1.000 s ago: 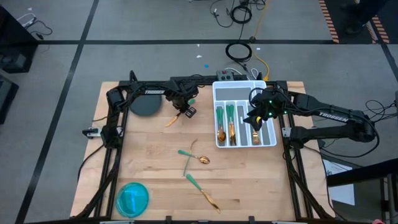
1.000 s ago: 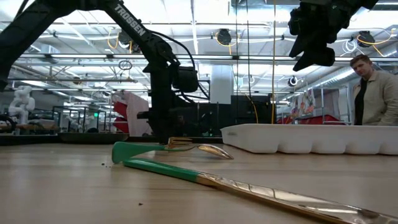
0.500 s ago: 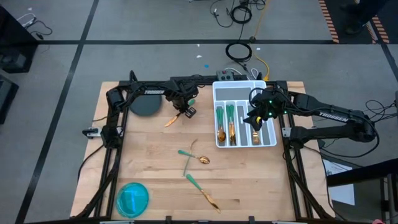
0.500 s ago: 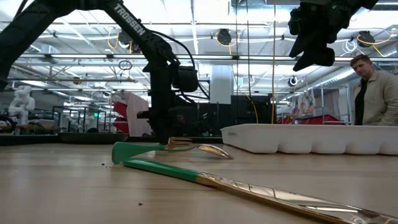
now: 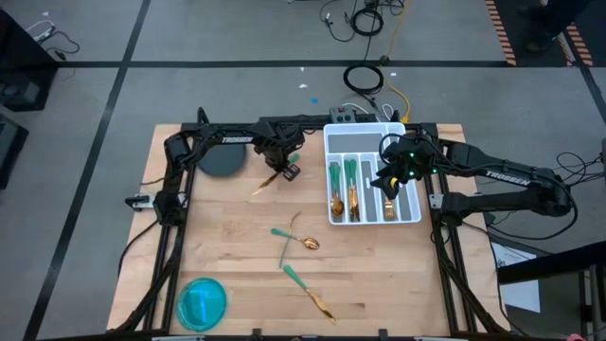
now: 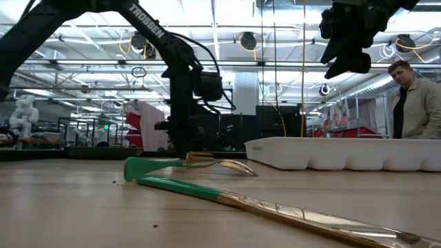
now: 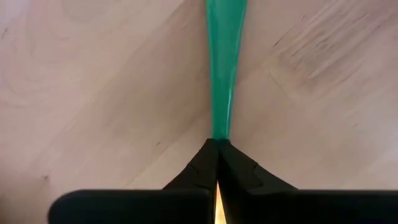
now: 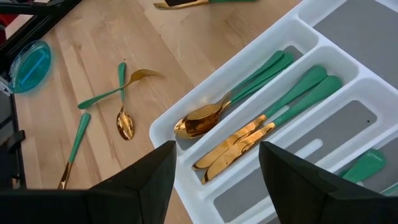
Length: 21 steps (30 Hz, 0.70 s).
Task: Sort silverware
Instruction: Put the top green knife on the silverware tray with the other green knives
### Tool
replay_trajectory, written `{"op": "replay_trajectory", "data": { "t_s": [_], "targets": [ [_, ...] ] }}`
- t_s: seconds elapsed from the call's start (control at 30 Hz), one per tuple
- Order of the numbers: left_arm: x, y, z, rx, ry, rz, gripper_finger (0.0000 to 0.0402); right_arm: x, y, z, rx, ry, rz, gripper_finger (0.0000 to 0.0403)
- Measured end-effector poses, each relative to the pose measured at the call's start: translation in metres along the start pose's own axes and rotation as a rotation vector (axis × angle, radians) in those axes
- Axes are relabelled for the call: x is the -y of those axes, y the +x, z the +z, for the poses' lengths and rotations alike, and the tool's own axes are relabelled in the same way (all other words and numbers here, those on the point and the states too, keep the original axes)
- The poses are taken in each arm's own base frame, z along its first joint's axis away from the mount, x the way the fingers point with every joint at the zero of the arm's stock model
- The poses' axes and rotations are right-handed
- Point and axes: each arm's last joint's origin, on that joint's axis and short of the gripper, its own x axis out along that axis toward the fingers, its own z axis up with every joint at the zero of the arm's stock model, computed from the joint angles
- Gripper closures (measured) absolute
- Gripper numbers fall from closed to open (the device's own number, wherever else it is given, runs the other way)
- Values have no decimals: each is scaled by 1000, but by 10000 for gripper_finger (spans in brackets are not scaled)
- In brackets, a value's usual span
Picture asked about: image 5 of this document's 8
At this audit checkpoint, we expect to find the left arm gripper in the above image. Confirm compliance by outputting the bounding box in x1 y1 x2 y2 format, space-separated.
257 120 306 184

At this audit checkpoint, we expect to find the black desk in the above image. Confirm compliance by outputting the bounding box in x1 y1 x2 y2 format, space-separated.
495 240 606 341

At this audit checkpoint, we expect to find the grey power strip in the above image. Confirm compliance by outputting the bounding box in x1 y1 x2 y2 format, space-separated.
329 105 358 125

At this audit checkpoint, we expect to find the teal translucent plate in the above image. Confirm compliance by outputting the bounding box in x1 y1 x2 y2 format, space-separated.
175 276 229 333

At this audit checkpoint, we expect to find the black coiled floor cable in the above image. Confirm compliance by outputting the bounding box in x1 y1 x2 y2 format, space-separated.
342 63 385 96
348 6 384 38

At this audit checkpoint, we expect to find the green-handled gold knife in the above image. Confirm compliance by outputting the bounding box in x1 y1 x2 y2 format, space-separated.
344 159 355 223
348 159 362 223
282 263 338 327
250 152 301 197

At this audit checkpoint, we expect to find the yellow floor cable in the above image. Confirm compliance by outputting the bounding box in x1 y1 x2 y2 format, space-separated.
383 0 412 125

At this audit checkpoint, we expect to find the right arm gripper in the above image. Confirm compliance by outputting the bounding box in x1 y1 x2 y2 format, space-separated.
369 135 442 202

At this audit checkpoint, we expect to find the dark grey plate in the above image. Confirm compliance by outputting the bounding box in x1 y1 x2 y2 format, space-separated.
195 140 249 179

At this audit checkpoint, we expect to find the green-handled gold spoon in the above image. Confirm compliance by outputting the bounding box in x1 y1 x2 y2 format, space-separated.
332 162 344 218
328 162 340 217
270 227 322 252
330 163 346 219

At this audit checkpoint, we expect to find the black and white cable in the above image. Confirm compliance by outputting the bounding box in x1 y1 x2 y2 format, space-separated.
26 18 81 62

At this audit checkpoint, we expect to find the white paper sheet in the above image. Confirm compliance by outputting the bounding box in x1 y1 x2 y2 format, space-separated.
490 241 542 314

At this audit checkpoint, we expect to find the white plastic cutlery organizer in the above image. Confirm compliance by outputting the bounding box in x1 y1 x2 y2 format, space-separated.
322 121 423 227

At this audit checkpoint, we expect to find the person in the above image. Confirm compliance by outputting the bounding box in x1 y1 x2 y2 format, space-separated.
516 0 594 54

